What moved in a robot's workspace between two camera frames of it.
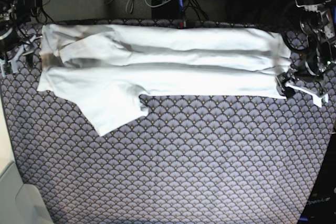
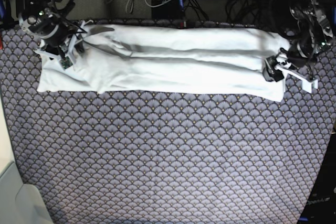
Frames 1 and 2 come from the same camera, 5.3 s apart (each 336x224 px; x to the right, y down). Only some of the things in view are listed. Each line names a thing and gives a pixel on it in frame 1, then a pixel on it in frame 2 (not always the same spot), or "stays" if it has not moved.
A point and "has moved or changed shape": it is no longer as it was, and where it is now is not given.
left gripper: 13,43 -> 60,44
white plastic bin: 21,203 stays
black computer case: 322,208 stays
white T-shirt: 106,68 has moved or changed shape
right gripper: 310,78 -> 299,62
